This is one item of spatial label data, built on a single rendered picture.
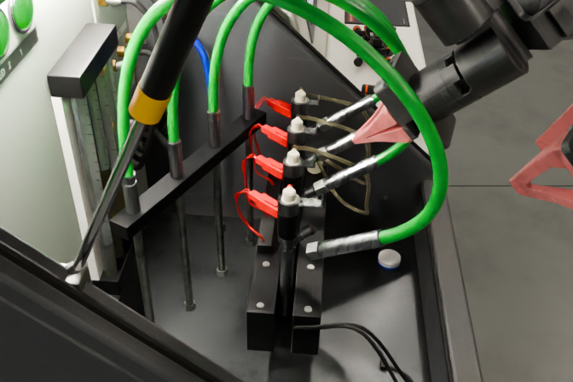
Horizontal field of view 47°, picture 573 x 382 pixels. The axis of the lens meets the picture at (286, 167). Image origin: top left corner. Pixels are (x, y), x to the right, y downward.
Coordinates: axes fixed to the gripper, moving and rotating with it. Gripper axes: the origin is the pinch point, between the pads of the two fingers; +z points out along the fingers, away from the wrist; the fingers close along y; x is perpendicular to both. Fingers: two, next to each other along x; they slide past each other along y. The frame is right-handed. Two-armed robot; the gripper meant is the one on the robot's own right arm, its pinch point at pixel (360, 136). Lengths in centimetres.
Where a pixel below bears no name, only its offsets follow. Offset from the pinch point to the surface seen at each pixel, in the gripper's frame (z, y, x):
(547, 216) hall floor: 51, -122, -156
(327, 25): -11.2, 14.1, 11.2
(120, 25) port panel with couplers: 29.6, 28.5, -17.2
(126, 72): 12.4, 22.5, 8.0
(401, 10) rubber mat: 25, -10, -98
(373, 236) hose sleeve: -0.5, -6.0, 11.8
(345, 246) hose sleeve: 3.1, -5.8, 11.7
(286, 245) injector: 17.3, -6.9, 2.9
